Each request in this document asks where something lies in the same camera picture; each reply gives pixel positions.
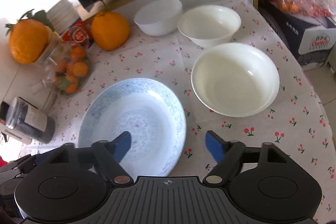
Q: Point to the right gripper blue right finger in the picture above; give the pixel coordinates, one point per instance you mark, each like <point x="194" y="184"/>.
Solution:
<point x="227" y="155"/>

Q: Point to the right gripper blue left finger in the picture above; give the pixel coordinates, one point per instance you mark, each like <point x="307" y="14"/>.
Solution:
<point x="108" y="155"/>

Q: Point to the blue patterned plate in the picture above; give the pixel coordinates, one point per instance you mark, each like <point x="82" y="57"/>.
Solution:
<point x="151" y="113"/>

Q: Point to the large cream bowl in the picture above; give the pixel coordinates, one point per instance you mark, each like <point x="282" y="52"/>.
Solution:
<point x="235" y="80"/>

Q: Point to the small white bowl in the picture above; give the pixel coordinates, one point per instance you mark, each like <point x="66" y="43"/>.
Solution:
<point x="159" y="18"/>

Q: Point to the jar of black contents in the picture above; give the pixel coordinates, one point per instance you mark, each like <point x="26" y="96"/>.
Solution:
<point x="28" y="120"/>

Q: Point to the cherry print tablecloth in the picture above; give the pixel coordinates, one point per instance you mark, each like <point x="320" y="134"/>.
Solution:
<point x="295" y="121"/>

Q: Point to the glass jar of tangerines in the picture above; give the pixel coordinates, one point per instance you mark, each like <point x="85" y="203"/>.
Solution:
<point x="65" y="67"/>

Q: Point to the large orange on table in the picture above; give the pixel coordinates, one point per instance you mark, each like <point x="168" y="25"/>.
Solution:
<point x="110" y="30"/>

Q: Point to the large orange on jar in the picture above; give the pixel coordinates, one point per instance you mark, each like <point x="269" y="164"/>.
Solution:
<point x="29" y="36"/>

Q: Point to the Ganten water carton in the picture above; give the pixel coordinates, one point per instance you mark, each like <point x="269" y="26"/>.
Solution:
<point x="309" y="39"/>

